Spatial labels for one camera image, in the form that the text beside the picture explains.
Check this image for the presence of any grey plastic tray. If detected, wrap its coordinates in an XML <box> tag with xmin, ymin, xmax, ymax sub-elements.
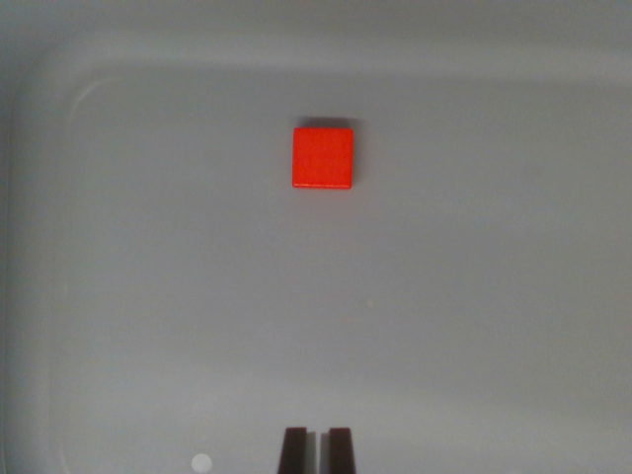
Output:
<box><xmin>0</xmin><ymin>0</ymin><xmax>632</xmax><ymax>474</ymax></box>

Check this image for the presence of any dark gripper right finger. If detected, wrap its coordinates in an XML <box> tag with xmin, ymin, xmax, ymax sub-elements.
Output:
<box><xmin>319</xmin><ymin>427</ymin><xmax>358</xmax><ymax>474</ymax></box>

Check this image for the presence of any red wooden block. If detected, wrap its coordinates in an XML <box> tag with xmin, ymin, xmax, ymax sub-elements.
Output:
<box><xmin>290</xmin><ymin>126</ymin><xmax>356</xmax><ymax>191</ymax></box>

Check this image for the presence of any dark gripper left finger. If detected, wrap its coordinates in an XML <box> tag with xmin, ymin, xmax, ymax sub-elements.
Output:
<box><xmin>277</xmin><ymin>426</ymin><xmax>318</xmax><ymax>474</ymax></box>

